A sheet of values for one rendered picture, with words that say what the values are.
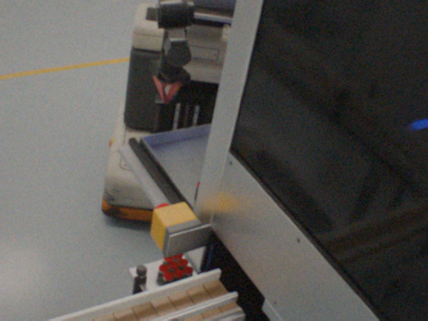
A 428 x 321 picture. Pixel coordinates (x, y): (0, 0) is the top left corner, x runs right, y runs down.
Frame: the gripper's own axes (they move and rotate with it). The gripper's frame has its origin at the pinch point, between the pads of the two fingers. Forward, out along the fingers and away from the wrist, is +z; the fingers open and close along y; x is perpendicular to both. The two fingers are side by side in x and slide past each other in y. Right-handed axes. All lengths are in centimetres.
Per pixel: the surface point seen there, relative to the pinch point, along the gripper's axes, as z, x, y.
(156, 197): 14.9, -10.1, 18.2
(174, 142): 14.0, 4.3, -0.2
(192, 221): 0.6, -15.6, 42.3
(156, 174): 12.7, -7.6, 12.6
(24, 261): 100, -25, -54
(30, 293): 101, -28, -37
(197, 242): 5.3, -14.6, 43.8
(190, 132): 12.2, 9.3, -0.8
